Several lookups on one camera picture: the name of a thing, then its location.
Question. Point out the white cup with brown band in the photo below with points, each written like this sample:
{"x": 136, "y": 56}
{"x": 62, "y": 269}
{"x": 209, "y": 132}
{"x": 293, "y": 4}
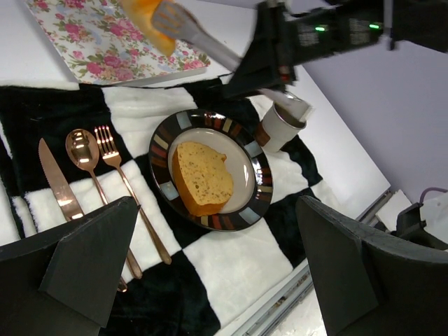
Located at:
{"x": 277, "y": 128}

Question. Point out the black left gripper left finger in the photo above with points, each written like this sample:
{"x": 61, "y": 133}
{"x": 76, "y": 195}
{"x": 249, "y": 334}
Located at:
{"x": 63, "y": 281}

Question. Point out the aluminium rail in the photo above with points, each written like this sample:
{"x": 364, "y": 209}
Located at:
{"x": 297, "y": 287}

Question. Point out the floral rectangular tray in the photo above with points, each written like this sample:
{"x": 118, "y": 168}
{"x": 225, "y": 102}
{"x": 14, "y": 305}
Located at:
{"x": 100, "y": 45}

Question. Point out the brown bread slice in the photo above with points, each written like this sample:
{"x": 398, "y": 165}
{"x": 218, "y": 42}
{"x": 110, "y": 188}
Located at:
{"x": 201, "y": 178}

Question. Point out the patterned rim ceramic plate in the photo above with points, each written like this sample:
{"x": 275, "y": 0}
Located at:
{"x": 246, "y": 162}

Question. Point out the copper fork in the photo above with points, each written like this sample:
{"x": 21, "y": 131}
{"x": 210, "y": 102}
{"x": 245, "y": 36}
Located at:
{"x": 112, "y": 158}

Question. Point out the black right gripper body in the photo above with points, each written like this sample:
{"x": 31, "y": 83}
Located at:
{"x": 318, "y": 33}

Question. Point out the copper spoon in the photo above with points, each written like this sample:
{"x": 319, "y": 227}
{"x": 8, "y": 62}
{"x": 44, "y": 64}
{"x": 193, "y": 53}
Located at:
{"x": 84, "y": 153}

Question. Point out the black white checkered cloth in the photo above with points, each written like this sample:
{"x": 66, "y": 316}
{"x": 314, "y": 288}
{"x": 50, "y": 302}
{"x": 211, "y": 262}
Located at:
{"x": 214, "y": 277}

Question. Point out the orange striped croissant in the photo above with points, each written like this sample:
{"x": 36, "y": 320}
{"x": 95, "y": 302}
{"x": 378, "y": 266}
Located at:
{"x": 140, "y": 12}

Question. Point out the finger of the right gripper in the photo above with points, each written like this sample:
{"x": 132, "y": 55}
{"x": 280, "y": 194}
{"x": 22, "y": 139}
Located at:
{"x": 268, "y": 60}

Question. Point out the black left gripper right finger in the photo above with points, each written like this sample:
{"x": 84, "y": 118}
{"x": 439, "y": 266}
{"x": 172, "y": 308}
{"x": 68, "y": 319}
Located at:
{"x": 369, "y": 282}

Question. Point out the copper knife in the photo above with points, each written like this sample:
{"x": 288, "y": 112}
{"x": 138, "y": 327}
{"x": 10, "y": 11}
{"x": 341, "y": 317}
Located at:
{"x": 61, "y": 190}

